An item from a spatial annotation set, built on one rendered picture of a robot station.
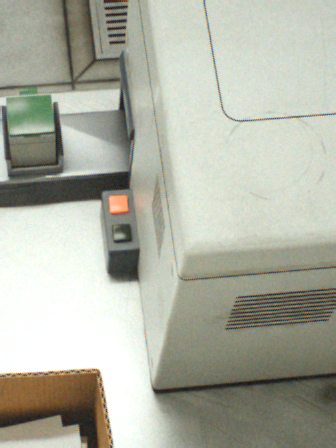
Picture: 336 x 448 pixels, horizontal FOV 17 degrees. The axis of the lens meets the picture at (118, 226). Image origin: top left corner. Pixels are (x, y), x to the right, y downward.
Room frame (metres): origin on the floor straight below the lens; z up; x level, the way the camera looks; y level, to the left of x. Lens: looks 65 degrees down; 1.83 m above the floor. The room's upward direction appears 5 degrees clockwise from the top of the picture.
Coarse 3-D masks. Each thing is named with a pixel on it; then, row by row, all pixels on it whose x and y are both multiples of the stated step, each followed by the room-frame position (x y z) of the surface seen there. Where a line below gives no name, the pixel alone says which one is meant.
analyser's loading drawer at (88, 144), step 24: (0, 120) 0.52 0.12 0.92; (72, 120) 0.53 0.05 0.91; (96, 120) 0.53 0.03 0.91; (120, 120) 0.54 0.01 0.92; (0, 144) 0.50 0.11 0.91; (72, 144) 0.51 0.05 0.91; (96, 144) 0.51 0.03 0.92; (120, 144) 0.51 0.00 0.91; (0, 168) 0.47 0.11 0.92; (24, 168) 0.47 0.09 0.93; (48, 168) 0.47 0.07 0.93; (72, 168) 0.48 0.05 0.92; (96, 168) 0.48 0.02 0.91; (120, 168) 0.49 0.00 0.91
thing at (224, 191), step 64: (192, 0) 0.49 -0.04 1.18; (256, 0) 0.49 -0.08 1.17; (320, 0) 0.50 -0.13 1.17; (128, 64) 0.53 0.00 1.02; (192, 64) 0.43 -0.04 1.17; (256, 64) 0.44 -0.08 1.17; (320, 64) 0.44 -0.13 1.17; (128, 128) 0.48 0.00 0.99; (192, 128) 0.38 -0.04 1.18; (256, 128) 0.39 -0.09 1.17; (320, 128) 0.39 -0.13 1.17; (128, 192) 0.46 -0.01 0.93; (192, 192) 0.33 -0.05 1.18; (256, 192) 0.34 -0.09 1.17; (320, 192) 0.34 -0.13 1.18; (128, 256) 0.40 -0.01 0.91; (192, 256) 0.29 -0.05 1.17; (256, 256) 0.30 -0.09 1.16; (320, 256) 0.31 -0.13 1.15; (192, 320) 0.29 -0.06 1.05; (256, 320) 0.30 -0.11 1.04; (320, 320) 0.31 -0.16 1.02; (192, 384) 0.30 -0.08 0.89
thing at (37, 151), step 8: (8, 96) 0.52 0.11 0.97; (16, 96) 0.52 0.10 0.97; (8, 128) 0.48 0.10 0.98; (40, 136) 0.48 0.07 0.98; (48, 136) 0.48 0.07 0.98; (16, 144) 0.47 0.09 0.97; (24, 144) 0.47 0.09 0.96; (32, 144) 0.48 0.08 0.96; (40, 144) 0.48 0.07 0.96; (48, 144) 0.48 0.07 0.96; (16, 152) 0.47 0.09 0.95; (24, 152) 0.47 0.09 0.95; (32, 152) 0.48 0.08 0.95; (40, 152) 0.48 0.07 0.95; (48, 152) 0.48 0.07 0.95; (16, 160) 0.47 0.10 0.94; (24, 160) 0.47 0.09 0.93; (32, 160) 0.48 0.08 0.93; (40, 160) 0.48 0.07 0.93; (48, 160) 0.48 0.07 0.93
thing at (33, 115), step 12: (24, 96) 0.51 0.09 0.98; (36, 96) 0.51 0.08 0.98; (48, 96) 0.51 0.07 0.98; (12, 108) 0.50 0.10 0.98; (24, 108) 0.50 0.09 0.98; (36, 108) 0.50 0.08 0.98; (48, 108) 0.50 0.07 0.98; (12, 120) 0.49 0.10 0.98; (24, 120) 0.49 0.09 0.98; (36, 120) 0.49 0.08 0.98; (48, 120) 0.49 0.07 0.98; (12, 132) 0.48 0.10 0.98; (24, 132) 0.48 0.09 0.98; (36, 132) 0.48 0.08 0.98; (48, 132) 0.48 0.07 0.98
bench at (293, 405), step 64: (0, 192) 0.47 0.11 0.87; (64, 192) 0.48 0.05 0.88; (0, 256) 0.41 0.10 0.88; (64, 256) 0.41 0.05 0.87; (0, 320) 0.34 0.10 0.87; (64, 320) 0.35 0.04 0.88; (128, 320) 0.35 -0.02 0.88; (128, 384) 0.30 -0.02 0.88; (256, 384) 0.31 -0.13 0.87; (320, 384) 0.31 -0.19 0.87
